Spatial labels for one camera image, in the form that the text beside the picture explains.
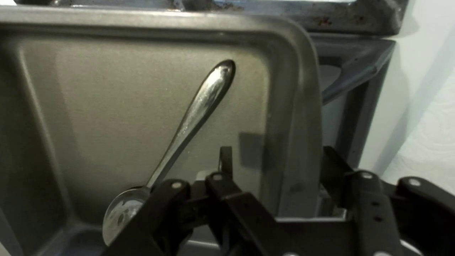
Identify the dark metal baking tray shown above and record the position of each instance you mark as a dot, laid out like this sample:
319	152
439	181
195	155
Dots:
90	100

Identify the black right burner grate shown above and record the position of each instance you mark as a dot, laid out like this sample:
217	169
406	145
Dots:
352	76

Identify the silver metal spoon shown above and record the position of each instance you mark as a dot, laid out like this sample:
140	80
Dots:
208	95

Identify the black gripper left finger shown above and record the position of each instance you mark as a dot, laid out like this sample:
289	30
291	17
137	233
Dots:
163	223

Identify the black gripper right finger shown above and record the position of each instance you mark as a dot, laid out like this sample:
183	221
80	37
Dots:
244	226

